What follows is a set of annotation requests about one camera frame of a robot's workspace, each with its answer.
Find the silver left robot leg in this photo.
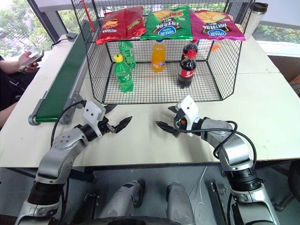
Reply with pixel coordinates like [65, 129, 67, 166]
[102, 179, 146, 225]

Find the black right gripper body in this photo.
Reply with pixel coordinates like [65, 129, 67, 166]
[173, 111, 188, 136]

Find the red rod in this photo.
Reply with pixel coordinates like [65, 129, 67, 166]
[80, 0, 96, 33]

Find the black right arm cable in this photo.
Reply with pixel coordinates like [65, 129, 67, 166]
[180, 120, 258, 165]

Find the cola bottle red cap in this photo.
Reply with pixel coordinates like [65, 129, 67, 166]
[180, 39, 199, 62]
[176, 49, 197, 89]

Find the magenta chips bag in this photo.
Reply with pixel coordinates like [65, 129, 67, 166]
[189, 10, 247, 42]

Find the green conveyor belt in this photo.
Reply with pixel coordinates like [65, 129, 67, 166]
[28, 32, 95, 127]

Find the white tumbler black lid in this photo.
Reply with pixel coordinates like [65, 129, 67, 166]
[243, 2, 269, 40]

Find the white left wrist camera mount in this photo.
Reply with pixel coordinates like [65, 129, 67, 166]
[82, 101, 106, 138]

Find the orange soda bottle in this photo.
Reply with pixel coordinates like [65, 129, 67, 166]
[150, 39, 167, 74]

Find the silver right robot leg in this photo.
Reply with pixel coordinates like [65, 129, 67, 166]
[165, 181, 195, 225]

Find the silver robot leg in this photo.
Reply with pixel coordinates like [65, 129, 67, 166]
[165, 181, 195, 225]
[102, 179, 146, 225]

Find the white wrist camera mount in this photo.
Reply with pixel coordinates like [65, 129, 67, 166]
[175, 94, 202, 137]
[82, 101, 106, 138]

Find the green soda bottle yellow cap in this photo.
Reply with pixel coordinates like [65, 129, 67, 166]
[113, 53, 135, 93]

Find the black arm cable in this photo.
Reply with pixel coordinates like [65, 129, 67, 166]
[50, 100, 88, 149]
[180, 120, 258, 165]

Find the person's bare hand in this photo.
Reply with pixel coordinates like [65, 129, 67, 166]
[18, 51, 43, 74]

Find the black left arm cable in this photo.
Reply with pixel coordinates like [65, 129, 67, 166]
[50, 100, 88, 149]

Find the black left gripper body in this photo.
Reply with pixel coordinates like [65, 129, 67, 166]
[97, 116, 115, 135]

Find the black wire mesh shelf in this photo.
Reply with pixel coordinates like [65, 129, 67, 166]
[71, 0, 256, 105]

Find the silver smartphone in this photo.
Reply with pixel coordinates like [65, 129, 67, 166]
[18, 50, 45, 72]

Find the thin white cable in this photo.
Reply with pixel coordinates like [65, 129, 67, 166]
[189, 165, 209, 225]

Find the green chips bag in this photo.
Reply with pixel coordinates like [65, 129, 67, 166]
[140, 5, 194, 41]

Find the red chips bag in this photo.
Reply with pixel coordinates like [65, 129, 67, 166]
[96, 6, 147, 45]

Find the person's dark clothing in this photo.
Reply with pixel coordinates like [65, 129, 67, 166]
[0, 55, 41, 130]

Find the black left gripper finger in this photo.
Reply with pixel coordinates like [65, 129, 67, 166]
[111, 116, 133, 135]
[103, 104, 118, 116]

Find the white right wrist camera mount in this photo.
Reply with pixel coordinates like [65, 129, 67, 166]
[175, 94, 202, 137]

